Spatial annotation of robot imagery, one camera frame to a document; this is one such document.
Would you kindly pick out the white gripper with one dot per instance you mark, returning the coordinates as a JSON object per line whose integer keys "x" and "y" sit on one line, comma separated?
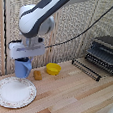
{"x": 26, "y": 49}

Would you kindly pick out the cobalt blue cup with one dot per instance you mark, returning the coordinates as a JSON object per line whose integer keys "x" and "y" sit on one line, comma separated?
{"x": 23, "y": 68}

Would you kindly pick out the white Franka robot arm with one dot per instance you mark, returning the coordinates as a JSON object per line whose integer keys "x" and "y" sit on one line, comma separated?
{"x": 44, "y": 11}

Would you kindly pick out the orange-brown bread piece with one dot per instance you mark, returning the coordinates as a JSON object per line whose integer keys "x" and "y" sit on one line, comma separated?
{"x": 38, "y": 75}

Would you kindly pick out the yellow bowl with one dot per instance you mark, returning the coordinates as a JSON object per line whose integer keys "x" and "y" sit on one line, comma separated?
{"x": 53, "y": 68}

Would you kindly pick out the white floral-rimmed plate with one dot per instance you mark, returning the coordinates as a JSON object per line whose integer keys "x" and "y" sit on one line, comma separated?
{"x": 14, "y": 92}

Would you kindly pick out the black oven rack tray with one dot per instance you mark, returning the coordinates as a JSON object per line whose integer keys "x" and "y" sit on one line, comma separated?
{"x": 86, "y": 69}

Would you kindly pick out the black toaster oven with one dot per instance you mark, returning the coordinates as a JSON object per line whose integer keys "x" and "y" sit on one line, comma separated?
{"x": 106, "y": 51}

